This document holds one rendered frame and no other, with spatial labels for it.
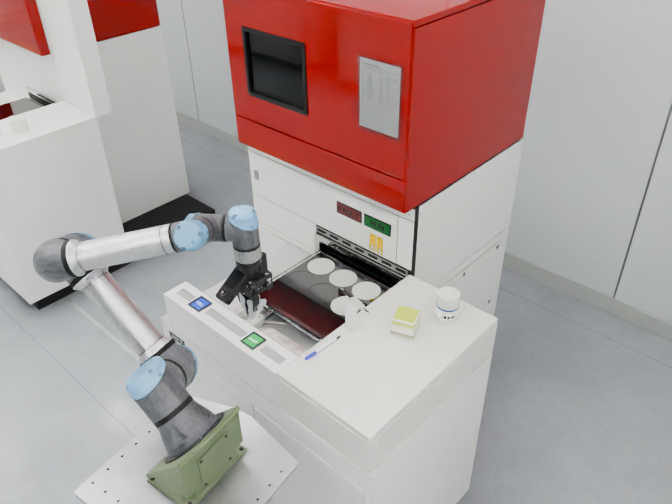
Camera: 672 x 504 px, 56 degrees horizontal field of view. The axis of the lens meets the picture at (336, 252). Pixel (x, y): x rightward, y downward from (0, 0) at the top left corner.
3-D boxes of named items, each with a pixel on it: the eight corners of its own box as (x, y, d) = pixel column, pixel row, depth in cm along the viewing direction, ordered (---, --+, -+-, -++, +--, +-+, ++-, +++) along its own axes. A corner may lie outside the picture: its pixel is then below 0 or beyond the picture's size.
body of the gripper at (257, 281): (274, 289, 184) (271, 255, 177) (251, 303, 179) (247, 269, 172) (256, 278, 188) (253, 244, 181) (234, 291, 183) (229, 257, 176)
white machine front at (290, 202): (260, 222, 273) (251, 136, 250) (412, 302, 227) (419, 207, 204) (254, 225, 271) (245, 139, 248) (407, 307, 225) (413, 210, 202)
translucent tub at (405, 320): (397, 320, 198) (398, 303, 194) (420, 326, 196) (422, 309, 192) (389, 335, 192) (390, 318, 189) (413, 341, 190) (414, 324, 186)
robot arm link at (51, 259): (8, 249, 157) (197, 210, 152) (32, 243, 168) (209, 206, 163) (21, 294, 159) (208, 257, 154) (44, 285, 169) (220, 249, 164)
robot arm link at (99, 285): (162, 410, 173) (28, 256, 169) (179, 390, 188) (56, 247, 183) (195, 384, 171) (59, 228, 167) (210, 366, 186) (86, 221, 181)
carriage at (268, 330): (243, 314, 219) (242, 307, 217) (319, 364, 199) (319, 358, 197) (224, 325, 214) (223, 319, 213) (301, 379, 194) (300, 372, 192)
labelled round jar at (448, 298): (443, 306, 203) (445, 283, 198) (462, 316, 199) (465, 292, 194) (430, 317, 199) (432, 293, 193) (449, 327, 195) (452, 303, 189)
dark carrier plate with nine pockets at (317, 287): (320, 253, 241) (320, 251, 240) (392, 290, 221) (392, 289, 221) (252, 296, 220) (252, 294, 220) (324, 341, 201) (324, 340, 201)
